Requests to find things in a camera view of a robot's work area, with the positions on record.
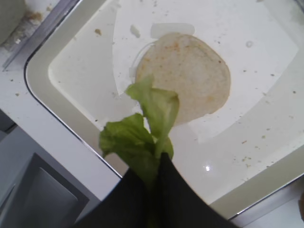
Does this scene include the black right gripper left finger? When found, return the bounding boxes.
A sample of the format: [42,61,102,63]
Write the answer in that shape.
[76,169,154,228]

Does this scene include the silver metal tray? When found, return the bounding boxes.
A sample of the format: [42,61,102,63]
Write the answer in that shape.
[25,0,304,217]

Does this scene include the left clear long rail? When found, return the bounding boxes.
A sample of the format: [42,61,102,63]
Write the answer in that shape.
[2,0,79,71]

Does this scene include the green lettuce leaves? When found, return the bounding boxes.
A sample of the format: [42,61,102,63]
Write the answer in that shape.
[99,75,180,190]

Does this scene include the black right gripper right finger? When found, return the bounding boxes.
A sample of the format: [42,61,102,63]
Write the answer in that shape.
[155,153,236,228]

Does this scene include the bun half on tray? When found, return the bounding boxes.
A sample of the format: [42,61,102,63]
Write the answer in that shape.
[135,33,231,125]

